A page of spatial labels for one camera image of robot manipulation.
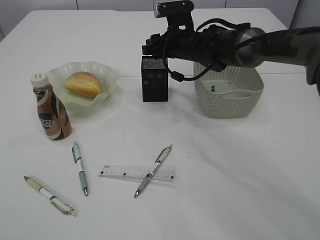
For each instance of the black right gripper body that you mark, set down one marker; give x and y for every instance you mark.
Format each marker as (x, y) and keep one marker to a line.
(176, 45)

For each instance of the bread roll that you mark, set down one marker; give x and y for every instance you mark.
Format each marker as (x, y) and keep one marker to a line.
(83, 83)

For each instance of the brown coffee bottle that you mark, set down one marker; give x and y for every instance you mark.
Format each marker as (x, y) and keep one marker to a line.
(50, 110)

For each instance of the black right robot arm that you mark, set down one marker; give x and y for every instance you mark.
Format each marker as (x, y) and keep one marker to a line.
(217, 48)

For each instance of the black pen holder box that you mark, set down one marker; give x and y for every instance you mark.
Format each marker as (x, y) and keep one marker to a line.
(154, 78)

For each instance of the light green woven basket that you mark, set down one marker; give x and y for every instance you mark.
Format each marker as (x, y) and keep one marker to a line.
(237, 91)

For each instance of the pale green wavy plate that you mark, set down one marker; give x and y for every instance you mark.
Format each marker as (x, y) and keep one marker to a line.
(77, 103)

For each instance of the blue grey pen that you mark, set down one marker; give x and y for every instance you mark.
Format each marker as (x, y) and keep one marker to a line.
(77, 157)

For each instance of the cream white pen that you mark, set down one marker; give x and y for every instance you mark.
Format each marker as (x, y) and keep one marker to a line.
(63, 207)

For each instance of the clear plastic ruler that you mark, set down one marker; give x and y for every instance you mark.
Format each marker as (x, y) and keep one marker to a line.
(136, 173)

